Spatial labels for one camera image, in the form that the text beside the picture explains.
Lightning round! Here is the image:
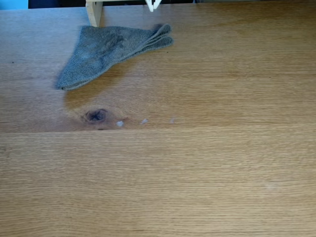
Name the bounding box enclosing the pale wooden stand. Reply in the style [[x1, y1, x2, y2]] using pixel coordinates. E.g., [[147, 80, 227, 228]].
[[85, 0, 149, 28]]

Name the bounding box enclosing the grey terry cleaning cloth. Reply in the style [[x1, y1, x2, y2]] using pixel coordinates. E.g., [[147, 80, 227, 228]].
[[55, 23, 174, 91]]

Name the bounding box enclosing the light blue background object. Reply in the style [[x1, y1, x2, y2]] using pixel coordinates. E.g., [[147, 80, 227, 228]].
[[0, 0, 29, 10]]

